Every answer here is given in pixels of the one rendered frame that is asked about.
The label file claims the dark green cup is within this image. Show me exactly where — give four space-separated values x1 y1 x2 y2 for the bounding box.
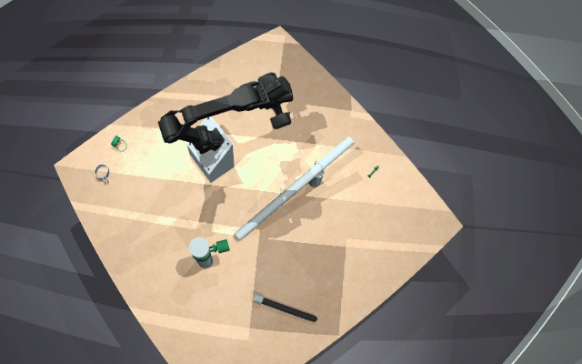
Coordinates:
192 239 230 262

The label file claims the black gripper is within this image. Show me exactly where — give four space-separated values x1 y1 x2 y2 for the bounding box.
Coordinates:
258 72 291 129

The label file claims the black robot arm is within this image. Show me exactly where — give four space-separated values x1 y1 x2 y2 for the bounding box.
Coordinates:
158 76 294 154

